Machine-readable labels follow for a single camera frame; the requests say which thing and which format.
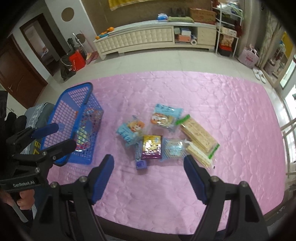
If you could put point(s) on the purple yellow chip packet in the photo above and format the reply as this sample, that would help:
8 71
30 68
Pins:
151 147

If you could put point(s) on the pink white shopping bag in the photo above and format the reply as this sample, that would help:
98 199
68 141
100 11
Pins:
249 56

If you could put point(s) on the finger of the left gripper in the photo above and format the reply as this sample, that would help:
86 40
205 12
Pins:
60 153
26 136

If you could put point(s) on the white metal shelf rack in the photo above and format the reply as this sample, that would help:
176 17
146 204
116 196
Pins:
229 20

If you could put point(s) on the white TV cabinet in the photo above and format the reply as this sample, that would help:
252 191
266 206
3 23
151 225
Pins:
157 35

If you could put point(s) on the green folded cloth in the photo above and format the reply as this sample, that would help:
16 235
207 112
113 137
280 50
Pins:
181 19

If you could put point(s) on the grey chair cover with crown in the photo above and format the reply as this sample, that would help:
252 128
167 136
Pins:
37 117

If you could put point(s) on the red white snack packet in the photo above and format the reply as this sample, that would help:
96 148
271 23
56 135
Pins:
87 127

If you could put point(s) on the clear blue biscuit packet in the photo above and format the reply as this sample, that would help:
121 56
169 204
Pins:
173 148

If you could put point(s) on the blue plastic basket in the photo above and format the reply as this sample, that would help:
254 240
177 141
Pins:
67 113

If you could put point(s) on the brown wooden door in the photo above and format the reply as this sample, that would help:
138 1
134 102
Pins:
18 77

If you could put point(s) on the blue wafer stick packet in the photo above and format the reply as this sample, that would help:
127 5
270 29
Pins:
140 164

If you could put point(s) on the small cracker pack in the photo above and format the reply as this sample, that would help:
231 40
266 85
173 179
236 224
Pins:
199 156

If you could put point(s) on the large cracker pack green ends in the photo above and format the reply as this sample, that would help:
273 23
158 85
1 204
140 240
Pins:
198 135

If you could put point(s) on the black bag on floor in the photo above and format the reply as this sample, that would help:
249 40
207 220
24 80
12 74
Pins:
66 68

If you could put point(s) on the broom and dustpan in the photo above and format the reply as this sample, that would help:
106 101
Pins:
85 46

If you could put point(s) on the cardboard box on cabinet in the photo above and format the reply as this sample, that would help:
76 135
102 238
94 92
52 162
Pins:
203 16

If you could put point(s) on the yellow cloth covered TV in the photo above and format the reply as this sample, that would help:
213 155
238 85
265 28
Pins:
115 4

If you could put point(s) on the light blue cracker packet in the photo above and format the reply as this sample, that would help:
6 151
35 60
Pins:
166 116

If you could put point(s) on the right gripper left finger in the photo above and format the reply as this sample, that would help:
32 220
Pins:
68 208

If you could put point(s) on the red bag on floor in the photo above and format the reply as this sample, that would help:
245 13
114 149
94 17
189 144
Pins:
77 61

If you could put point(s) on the blue tissue pack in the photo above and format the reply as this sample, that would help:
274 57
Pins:
162 17

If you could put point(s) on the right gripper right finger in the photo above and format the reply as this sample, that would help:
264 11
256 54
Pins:
245 220

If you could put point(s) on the light blue cat snack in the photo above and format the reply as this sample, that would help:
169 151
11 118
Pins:
131 131

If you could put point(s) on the left hand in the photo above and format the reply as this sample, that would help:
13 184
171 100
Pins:
25 202

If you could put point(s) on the oranges on blue plate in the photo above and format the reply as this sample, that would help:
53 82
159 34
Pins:
105 33

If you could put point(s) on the white slippers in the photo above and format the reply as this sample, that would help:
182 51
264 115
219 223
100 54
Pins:
259 75

